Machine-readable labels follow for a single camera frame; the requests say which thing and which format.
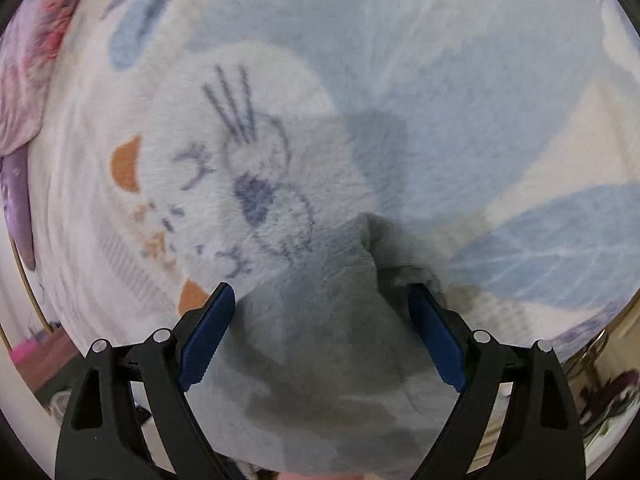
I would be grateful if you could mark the leaf printed bed sheet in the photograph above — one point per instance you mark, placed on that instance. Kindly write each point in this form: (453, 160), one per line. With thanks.
(400, 60)

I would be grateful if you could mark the purple floral quilt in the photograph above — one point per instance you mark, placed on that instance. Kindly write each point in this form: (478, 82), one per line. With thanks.
(30, 85)

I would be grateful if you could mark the reddish brown table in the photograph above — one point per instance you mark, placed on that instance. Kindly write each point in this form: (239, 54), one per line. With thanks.
(55, 355)

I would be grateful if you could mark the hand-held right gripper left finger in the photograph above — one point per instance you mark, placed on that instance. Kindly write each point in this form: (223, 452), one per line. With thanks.
(207, 340)

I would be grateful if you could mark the grey hoodie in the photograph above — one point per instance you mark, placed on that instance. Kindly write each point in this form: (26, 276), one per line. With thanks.
(310, 320)

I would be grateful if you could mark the pink item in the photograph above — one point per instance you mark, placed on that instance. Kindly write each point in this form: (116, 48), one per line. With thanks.
(22, 352)

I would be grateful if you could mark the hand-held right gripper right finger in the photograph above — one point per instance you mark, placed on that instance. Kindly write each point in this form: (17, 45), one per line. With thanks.
(437, 340)

